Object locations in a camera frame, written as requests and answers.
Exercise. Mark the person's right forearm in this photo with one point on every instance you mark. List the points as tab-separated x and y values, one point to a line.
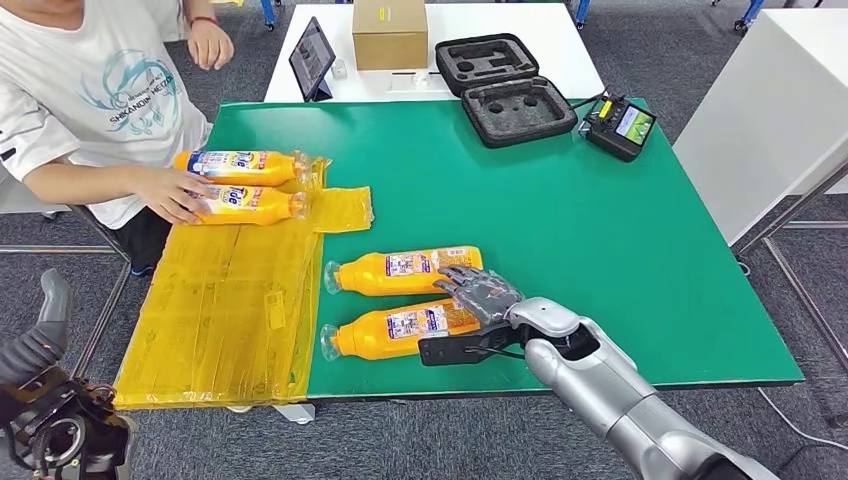
79	184

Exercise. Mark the white cabinet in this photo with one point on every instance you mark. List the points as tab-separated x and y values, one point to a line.
762	119

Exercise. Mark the brown cardboard box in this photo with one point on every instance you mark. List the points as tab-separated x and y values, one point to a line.
389	36

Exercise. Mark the small white case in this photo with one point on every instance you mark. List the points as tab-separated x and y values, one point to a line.
339	69

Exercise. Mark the person's right hand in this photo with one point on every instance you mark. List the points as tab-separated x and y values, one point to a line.
172	195

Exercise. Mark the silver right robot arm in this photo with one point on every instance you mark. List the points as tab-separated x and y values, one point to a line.
596	384

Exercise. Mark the small clear plastic piece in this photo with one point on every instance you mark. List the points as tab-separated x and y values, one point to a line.
420	79

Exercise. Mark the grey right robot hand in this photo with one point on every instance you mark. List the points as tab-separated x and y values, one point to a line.
484	295

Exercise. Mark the orange detergent bottle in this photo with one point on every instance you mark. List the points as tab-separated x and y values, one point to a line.
265	212
364	275
278	175
361	338

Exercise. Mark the person's left hand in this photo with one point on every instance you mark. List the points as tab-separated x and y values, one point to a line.
210	46

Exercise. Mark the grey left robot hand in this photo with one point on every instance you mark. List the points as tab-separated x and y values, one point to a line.
40	351

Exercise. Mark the black tablet with stand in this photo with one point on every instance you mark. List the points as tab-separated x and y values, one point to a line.
311	60

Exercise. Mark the black controller with screen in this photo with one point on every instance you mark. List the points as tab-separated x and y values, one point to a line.
619	131

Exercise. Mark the grey metal frame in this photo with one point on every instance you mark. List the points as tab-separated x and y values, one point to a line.
788	212
102	318

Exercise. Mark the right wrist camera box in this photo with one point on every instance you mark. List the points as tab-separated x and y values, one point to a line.
450	350

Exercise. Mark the yellow taped cardboard sheet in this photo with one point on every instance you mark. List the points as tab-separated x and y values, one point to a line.
218	311

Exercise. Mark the person's left forearm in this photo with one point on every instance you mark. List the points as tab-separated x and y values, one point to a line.
199	8

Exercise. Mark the person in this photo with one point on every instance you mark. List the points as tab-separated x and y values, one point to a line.
79	86

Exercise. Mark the black foam-lined case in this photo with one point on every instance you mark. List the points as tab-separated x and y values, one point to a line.
517	112

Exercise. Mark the white table foot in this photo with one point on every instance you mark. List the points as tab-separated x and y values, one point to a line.
296	414

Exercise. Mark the white table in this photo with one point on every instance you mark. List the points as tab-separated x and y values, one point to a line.
556	53

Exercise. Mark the white flat card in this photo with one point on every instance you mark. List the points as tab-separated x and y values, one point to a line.
399	84

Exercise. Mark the white chair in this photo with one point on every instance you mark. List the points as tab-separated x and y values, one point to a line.
26	199

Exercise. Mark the blue metal leg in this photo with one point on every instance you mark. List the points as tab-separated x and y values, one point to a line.
267	12
582	10
750	12

